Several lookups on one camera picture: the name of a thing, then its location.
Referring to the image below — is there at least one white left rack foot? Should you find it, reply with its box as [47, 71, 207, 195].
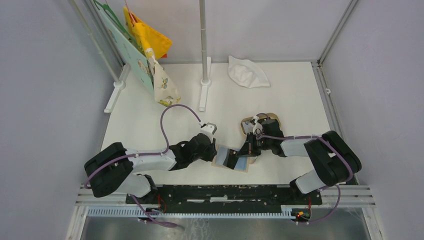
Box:
[103, 63, 131, 114]

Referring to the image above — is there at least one grey vertical pole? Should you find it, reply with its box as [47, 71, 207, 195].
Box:
[199, 0, 209, 85]

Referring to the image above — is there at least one teal printed hanging cloth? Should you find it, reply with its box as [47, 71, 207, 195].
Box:
[93, 0, 154, 94]

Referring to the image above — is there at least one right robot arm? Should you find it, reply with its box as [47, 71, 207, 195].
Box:
[234, 116, 362, 204]

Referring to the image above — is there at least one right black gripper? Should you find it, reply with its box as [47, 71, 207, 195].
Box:
[236, 132, 272, 158]

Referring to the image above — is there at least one white pole base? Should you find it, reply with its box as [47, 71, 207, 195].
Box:
[198, 56, 212, 112]

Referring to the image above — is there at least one white crumpled cloth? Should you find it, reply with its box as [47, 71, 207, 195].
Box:
[227, 55, 271, 89]

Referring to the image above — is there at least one beige card holder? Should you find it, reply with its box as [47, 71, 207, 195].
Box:
[211, 145, 258, 173]

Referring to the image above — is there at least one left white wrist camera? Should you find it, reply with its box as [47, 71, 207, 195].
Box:
[199, 122, 217, 136]

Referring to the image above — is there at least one black VIP card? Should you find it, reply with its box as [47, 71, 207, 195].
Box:
[222, 149, 239, 170]

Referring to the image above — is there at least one white printed hanging cloth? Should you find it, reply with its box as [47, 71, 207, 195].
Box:
[145, 48, 181, 107]

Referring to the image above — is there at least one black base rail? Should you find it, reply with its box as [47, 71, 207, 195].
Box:
[138, 184, 323, 214]

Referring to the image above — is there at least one beige oval tray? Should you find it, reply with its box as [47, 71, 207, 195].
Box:
[240, 112, 281, 135]

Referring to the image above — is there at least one yellow hanging cloth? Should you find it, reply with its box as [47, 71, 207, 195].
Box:
[123, 6, 173, 60]

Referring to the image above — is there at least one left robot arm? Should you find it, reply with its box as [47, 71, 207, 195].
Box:
[84, 133, 217, 204]

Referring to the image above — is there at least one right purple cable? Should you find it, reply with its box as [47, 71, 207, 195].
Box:
[255, 113, 355, 225]

